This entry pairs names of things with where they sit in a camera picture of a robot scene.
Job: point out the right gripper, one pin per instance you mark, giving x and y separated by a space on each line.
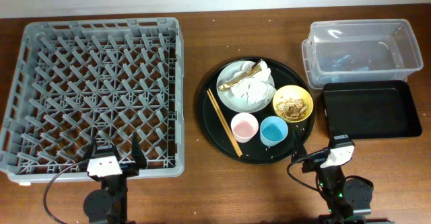
310 164

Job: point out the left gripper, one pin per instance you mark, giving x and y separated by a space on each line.
138 161

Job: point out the blue cup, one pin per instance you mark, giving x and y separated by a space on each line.
273 130

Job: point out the food scraps pile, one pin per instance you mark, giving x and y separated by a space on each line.
291 108

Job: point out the yellow bowl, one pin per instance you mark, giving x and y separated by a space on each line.
293 91

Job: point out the pink cup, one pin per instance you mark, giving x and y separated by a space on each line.
244 127

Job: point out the white napkin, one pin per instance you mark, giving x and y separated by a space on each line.
257 88

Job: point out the grey plate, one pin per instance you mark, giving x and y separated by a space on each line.
238 104

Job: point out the gold spoon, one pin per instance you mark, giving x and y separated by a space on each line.
249 73

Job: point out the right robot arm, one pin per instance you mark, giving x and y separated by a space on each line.
348 198

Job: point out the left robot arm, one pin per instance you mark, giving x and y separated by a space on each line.
108 204

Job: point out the grey dishwasher rack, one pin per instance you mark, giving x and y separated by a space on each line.
109 81

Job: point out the round black tray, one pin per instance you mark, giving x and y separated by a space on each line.
254 152

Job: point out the black rectangular tray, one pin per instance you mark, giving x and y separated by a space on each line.
371 110

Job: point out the clear plastic bin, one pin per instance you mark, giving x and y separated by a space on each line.
360 50

